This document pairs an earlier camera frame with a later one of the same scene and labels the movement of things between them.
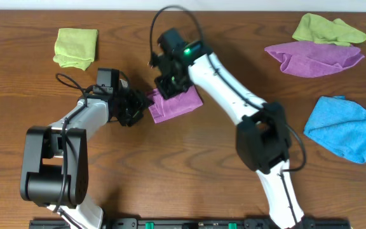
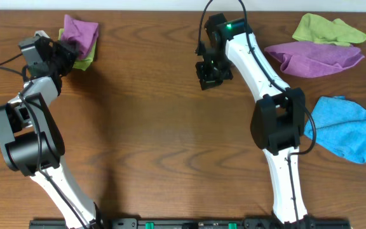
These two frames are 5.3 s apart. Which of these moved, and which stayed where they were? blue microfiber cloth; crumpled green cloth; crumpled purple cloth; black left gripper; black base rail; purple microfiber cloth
Moved: purple microfiber cloth; black left gripper
Stayed: crumpled green cloth; crumpled purple cloth; blue microfiber cloth; black base rail
